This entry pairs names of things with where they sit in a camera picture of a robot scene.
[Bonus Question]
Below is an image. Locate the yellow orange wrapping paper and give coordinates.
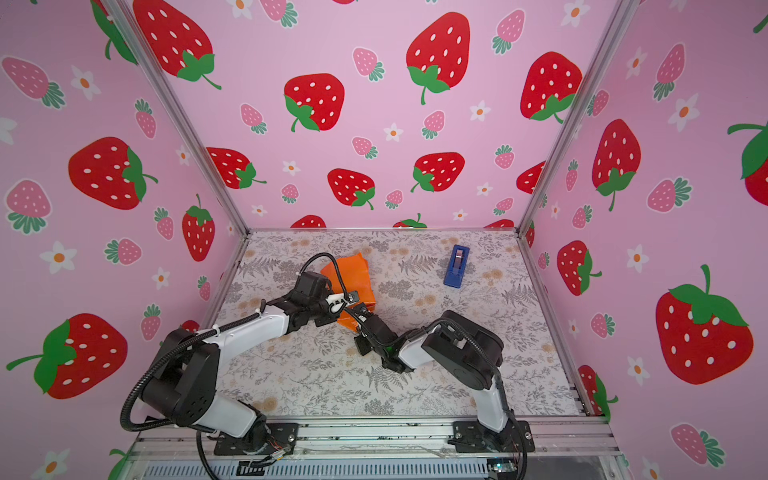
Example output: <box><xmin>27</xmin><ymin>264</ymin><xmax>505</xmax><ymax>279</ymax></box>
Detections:
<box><xmin>320</xmin><ymin>253</ymin><xmax>376</xmax><ymax>332</ymax></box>

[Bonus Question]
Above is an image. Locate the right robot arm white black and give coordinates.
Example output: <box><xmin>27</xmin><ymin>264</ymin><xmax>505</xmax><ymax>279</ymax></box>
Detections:
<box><xmin>345</xmin><ymin>304</ymin><xmax>515</xmax><ymax>452</ymax></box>

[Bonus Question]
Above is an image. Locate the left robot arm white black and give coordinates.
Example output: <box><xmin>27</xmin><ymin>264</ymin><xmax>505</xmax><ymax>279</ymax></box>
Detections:
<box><xmin>121</xmin><ymin>290</ymin><xmax>360</xmax><ymax>453</ymax></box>

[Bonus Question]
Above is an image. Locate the blue tape dispenser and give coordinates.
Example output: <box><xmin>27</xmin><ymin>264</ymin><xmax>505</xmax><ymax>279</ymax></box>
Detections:
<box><xmin>443</xmin><ymin>245</ymin><xmax>470</xmax><ymax>289</ymax></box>

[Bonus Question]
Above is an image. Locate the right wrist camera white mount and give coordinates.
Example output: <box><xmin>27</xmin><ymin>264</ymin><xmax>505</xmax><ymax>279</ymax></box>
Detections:
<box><xmin>345</xmin><ymin>303</ymin><xmax>398</xmax><ymax>348</ymax></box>

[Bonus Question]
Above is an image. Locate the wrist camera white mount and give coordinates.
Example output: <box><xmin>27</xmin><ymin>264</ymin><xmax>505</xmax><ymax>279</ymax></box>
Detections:
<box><xmin>325</xmin><ymin>293</ymin><xmax>351</xmax><ymax>306</ymax></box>
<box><xmin>345</xmin><ymin>303</ymin><xmax>398</xmax><ymax>348</ymax></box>

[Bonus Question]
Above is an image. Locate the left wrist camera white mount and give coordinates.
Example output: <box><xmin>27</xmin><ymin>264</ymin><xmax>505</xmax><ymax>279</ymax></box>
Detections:
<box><xmin>325</xmin><ymin>293</ymin><xmax>351</xmax><ymax>306</ymax></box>

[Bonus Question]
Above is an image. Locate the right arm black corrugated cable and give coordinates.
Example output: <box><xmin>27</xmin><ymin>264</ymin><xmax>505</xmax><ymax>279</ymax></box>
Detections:
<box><xmin>413</xmin><ymin>317</ymin><xmax>517</xmax><ymax>433</ymax></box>

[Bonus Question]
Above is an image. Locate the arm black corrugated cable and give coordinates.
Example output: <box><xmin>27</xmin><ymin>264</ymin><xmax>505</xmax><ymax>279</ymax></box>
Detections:
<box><xmin>413</xmin><ymin>317</ymin><xmax>517</xmax><ymax>433</ymax></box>
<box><xmin>118</xmin><ymin>311</ymin><xmax>265</xmax><ymax>433</ymax></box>

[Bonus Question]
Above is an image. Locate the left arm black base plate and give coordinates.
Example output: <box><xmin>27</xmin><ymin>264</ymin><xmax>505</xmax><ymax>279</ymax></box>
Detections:
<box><xmin>214</xmin><ymin>422</ymin><xmax>299</xmax><ymax>458</ymax></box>

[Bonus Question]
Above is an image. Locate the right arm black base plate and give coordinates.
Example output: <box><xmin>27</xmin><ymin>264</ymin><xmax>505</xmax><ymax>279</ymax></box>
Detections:
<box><xmin>447</xmin><ymin>421</ymin><xmax>536</xmax><ymax>453</ymax></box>

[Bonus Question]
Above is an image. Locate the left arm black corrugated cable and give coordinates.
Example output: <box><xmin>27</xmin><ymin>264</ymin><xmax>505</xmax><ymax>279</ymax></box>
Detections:
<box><xmin>118</xmin><ymin>311</ymin><xmax>265</xmax><ymax>433</ymax></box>

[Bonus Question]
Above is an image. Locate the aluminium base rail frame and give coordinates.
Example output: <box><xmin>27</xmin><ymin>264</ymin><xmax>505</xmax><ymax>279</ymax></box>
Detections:
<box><xmin>114</xmin><ymin>416</ymin><xmax>633</xmax><ymax>479</ymax></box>

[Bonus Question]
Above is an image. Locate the left aluminium corner post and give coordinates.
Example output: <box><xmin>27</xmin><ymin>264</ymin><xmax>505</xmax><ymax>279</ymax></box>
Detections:
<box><xmin>105</xmin><ymin>0</ymin><xmax>250</xmax><ymax>238</ymax></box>

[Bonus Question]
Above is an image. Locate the aluminium corner post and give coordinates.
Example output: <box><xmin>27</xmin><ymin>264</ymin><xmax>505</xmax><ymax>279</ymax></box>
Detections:
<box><xmin>517</xmin><ymin>0</ymin><xmax>640</xmax><ymax>238</ymax></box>
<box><xmin>105</xmin><ymin>0</ymin><xmax>250</xmax><ymax>238</ymax></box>

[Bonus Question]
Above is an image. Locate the right aluminium corner post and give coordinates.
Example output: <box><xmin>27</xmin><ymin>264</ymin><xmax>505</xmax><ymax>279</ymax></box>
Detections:
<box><xmin>517</xmin><ymin>0</ymin><xmax>640</xmax><ymax>238</ymax></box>

